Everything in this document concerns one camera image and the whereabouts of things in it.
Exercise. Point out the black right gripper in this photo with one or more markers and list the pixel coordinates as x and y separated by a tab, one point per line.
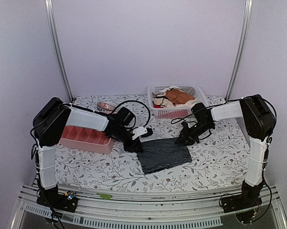
187	135

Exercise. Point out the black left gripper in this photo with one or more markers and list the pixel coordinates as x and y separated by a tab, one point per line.
131	148

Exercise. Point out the navy striped underwear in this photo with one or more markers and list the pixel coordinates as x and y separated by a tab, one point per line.
160	154

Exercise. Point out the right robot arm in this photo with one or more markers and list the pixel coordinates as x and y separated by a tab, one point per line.
259	117

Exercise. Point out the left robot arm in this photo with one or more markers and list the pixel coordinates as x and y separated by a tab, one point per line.
49	124

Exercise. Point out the white plastic laundry basket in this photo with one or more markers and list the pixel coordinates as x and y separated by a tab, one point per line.
171	113

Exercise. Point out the floral table mat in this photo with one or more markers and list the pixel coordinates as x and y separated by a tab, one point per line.
219	160

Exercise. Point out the pile of clothes in basket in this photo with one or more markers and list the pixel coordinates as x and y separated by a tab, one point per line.
175	97

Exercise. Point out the pink plastic divider box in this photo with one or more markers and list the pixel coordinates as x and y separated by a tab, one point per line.
86	139

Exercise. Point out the red patterned bowl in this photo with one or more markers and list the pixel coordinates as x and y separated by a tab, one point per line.
105	107

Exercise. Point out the green leaf scrap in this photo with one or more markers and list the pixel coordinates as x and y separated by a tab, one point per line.
105	196

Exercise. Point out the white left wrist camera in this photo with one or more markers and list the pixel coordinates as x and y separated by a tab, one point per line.
141	132

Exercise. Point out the front aluminium rail base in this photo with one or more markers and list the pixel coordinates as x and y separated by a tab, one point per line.
135	210

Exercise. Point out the right aluminium frame post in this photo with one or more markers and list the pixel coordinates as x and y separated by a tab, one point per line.
240	49

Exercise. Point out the aluminium frame post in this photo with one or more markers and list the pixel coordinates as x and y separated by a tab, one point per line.
57	48
240	49

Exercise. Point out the left aluminium frame post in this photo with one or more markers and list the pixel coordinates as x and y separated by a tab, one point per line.
57	48

